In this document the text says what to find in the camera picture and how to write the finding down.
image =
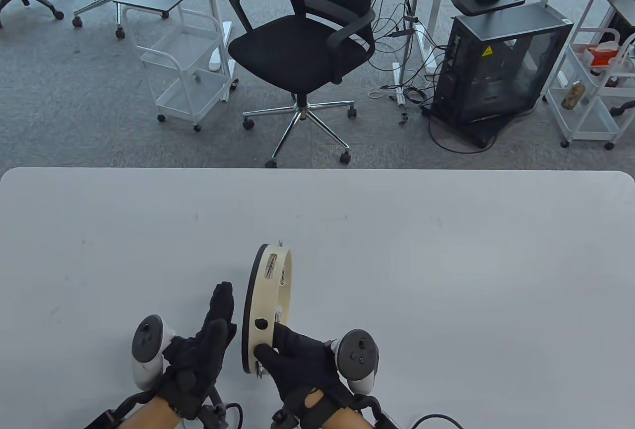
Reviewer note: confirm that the person's left hand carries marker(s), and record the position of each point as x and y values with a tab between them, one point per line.
198	359

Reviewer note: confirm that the person's right hand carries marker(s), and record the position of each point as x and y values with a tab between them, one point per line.
302	364

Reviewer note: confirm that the cream tambourine with metal jingles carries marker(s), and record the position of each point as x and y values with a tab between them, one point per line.
258	310

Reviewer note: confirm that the person's left forearm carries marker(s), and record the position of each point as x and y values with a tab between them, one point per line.
149	414

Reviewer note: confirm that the person's right forearm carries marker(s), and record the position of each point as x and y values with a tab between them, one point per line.
347	421

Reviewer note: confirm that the black and white left controller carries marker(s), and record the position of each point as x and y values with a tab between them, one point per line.
146	339

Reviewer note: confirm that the black and white controller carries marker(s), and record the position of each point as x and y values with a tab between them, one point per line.
146	339
358	354

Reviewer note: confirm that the black and white right controller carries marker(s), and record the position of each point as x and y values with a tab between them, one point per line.
358	354

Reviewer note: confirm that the black mesh office chair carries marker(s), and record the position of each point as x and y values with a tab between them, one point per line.
297	57

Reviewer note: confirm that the glass jar with brown contents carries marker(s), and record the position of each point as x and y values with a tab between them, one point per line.
573	95

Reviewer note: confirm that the black computer tower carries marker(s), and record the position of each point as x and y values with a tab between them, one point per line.
496	22

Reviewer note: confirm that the red and white box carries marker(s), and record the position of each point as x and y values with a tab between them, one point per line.
600	56

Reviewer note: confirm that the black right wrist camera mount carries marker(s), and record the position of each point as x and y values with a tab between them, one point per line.
384	419

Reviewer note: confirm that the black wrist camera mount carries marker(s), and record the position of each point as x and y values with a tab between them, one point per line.
384	419
101	421

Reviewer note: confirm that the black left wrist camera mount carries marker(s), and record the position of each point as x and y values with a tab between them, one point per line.
101	421

